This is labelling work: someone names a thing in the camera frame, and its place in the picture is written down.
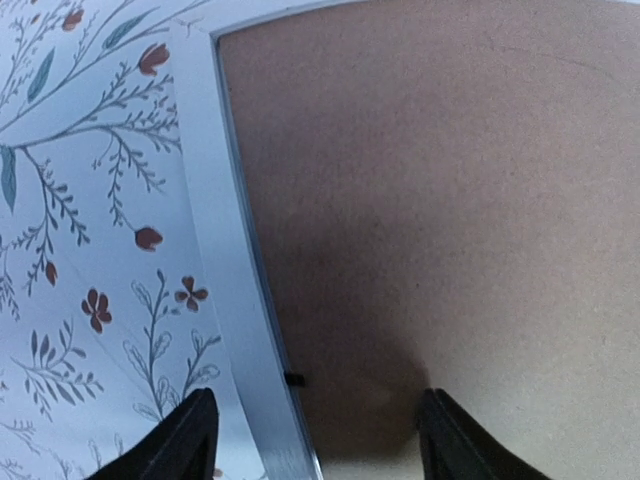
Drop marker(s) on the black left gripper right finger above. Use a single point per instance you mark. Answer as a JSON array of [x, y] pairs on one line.
[[453, 445]]

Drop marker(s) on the floral patterned table mat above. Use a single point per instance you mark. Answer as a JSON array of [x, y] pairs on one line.
[[107, 319]]

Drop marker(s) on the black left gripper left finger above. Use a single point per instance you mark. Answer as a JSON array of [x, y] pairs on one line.
[[182, 446]]

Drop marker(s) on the white picture frame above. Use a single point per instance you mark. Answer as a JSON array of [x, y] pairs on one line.
[[226, 234]]

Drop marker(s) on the brown frame backing board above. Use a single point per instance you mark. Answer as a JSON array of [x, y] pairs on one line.
[[446, 194]]

